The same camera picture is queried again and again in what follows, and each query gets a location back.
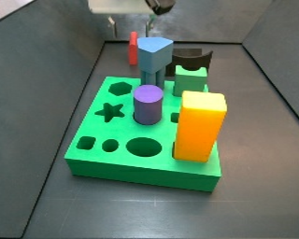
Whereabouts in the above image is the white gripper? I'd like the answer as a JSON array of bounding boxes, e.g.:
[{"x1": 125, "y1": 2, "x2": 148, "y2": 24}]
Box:
[{"x1": 86, "y1": 0, "x2": 157, "y2": 38}]

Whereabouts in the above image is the red square-circle object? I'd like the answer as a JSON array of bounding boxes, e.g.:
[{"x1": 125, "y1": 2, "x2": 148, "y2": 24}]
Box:
[{"x1": 128, "y1": 32, "x2": 139, "y2": 65}]

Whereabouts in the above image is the black curved fixture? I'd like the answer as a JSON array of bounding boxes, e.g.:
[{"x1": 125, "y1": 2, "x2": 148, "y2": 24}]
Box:
[{"x1": 165, "y1": 49, "x2": 213, "y2": 77}]

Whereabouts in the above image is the green arch block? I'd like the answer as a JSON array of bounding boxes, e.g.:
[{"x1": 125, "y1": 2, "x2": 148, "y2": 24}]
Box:
[{"x1": 173, "y1": 65, "x2": 208, "y2": 97}]

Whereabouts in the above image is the purple cylinder block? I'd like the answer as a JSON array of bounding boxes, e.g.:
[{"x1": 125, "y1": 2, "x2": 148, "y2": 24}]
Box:
[{"x1": 133, "y1": 85, "x2": 163, "y2": 125}]

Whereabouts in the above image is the yellow rectangular block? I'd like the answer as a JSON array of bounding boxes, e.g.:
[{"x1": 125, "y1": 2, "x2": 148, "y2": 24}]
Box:
[{"x1": 173, "y1": 91, "x2": 227, "y2": 162}]

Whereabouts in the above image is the green foam shape-sorter base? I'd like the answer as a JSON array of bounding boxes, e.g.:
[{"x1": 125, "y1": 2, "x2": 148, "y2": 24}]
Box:
[{"x1": 65, "y1": 77, "x2": 221, "y2": 191}]

